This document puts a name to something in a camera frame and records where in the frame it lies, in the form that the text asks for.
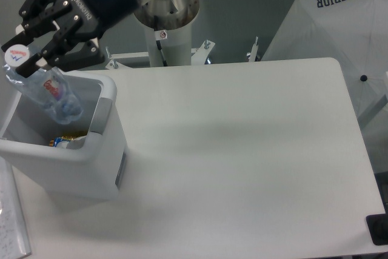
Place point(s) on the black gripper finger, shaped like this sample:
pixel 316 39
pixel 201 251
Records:
pixel 37 19
pixel 74 46

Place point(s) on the black device at table edge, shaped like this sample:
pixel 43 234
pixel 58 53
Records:
pixel 377 225

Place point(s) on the clear plastic water bottle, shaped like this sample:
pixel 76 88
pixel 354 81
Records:
pixel 47 89

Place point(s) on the blue gold snack bag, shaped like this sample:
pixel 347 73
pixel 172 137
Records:
pixel 61 141

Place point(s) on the white plastic trash can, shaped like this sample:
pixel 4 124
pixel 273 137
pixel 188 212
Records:
pixel 62 130

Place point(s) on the white metal base bracket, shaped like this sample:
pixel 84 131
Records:
pixel 200 55

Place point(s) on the white plastic wrapper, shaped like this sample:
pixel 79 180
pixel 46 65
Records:
pixel 76 143

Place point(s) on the white open umbrella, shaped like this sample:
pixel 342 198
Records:
pixel 354 32

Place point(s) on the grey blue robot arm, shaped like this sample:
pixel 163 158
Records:
pixel 78 25

